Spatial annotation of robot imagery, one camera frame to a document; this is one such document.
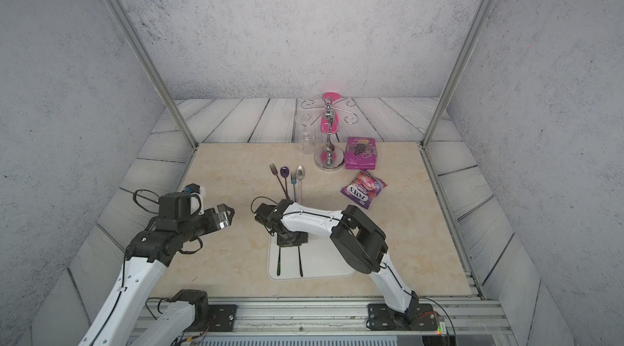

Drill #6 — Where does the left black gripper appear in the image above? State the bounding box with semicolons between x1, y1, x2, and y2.
178;202;236;245

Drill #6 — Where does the silver spoon pink handle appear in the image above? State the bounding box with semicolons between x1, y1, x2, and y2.
296;166;306;203

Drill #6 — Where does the green handled fork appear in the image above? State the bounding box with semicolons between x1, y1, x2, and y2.
276;246;282;277

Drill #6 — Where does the blue fork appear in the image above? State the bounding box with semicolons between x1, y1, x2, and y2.
290;172;297;202

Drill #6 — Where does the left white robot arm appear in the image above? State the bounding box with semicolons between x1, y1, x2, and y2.
80;184;235;345

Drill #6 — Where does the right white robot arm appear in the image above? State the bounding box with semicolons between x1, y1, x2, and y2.
253;199;419;329

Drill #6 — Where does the purple fork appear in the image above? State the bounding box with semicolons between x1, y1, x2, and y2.
270;163;289;200

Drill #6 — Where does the white square tray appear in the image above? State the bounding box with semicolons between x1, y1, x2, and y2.
266;236;355;281

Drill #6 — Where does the clear glass cup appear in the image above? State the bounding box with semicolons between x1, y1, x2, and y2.
300;126;316;155

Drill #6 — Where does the silver cup holder stand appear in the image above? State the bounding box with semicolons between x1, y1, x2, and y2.
300;97;359;172

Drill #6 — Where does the pink candy bag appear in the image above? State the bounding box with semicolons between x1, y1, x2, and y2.
341;171;387;210

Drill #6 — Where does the pink cup on stand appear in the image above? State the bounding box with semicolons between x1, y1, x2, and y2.
320;92;341;135

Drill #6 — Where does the purple snack bag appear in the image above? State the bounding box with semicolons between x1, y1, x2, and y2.
344;137;377;171

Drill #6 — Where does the purple spoon dark handle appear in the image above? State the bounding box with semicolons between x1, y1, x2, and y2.
279;166;290;199

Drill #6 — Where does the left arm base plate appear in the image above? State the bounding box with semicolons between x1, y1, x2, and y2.
189;305;238;333

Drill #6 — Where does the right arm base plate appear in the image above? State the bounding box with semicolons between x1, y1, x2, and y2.
366;303;440;332

